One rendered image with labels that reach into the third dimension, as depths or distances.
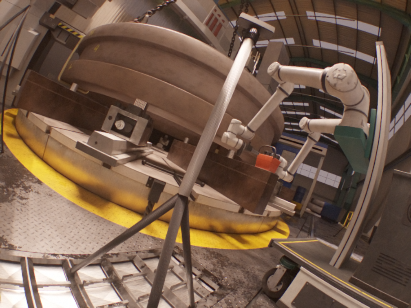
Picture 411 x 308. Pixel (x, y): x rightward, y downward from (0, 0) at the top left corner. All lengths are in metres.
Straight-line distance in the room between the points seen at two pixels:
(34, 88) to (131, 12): 3.34
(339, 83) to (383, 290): 0.93
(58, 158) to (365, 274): 2.03
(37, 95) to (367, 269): 2.67
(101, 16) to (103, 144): 3.72
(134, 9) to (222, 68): 3.35
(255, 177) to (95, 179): 1.31
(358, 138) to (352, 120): 0.11
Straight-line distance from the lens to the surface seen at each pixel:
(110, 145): 1.17
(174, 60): 2.15
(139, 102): 1.71
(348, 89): 0.95
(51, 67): 6.90
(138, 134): 1.46
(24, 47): 3.96
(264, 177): 1.55
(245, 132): 1.54
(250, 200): 1.58
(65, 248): 0.87
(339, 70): 0.98
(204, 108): 1.90
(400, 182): 0.93
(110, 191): 1.41
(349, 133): 0.97
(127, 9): 4.85
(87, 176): 1.47
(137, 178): 1.31
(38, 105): 2.14
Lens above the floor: 0.57
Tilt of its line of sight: 2 degrees up
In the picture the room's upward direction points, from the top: 23 degrees clockwise
